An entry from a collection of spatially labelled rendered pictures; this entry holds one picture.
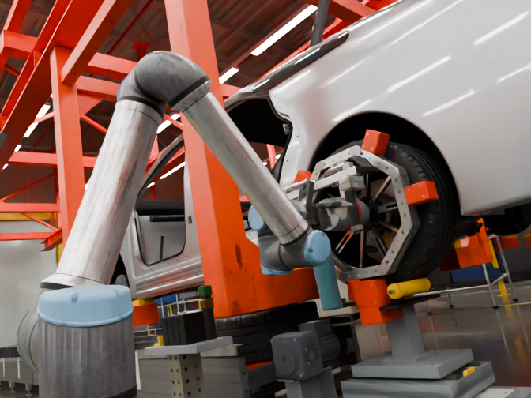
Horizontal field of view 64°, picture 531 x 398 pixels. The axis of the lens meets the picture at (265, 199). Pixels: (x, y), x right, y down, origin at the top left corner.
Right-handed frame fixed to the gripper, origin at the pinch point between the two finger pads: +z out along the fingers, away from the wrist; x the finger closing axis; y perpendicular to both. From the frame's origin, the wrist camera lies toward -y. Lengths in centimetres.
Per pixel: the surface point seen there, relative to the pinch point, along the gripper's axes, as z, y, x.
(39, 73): -8, -214, -302
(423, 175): 39.0, -9.4, 14.5
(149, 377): 1, 59, -157
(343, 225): 20.1, 3.2, -13.7
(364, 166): 16.1, -15.0, 4.6
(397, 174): 29.7, -11.0, 9.0
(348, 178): 8.1, -10.5, 2.2
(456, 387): 36, 67, 8
